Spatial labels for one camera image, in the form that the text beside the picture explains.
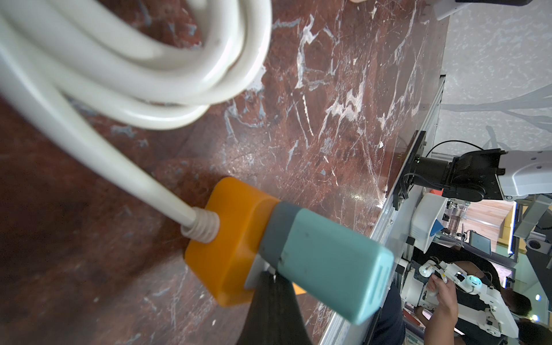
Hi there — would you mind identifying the operator hand with controller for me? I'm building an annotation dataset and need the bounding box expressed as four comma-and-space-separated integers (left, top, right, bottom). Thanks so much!
424, 275, 459, 345

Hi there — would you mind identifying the orange power strip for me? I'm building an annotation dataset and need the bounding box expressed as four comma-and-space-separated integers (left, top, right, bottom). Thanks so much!
184, 177, 280, 307

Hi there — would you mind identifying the teal plug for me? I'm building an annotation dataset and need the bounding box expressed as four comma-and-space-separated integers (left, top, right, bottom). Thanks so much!
259, 202, 394, 324

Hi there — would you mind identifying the white cable of orange strip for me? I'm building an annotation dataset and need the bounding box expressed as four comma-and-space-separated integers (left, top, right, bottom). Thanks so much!
0, 0, 273, 245

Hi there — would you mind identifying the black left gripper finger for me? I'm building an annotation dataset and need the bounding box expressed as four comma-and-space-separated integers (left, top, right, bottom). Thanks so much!
237, 272, 311, 344

